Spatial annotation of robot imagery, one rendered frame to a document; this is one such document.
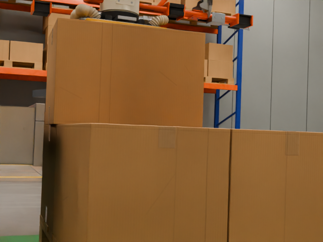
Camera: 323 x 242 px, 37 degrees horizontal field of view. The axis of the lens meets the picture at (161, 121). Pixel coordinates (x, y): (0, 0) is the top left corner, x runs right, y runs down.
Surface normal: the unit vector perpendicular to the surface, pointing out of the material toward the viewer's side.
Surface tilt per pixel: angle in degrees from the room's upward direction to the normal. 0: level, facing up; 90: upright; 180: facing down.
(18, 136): 90
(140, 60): 90
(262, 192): 90
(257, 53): 90
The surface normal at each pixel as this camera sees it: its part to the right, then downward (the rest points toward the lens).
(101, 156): 0.35, -0.01
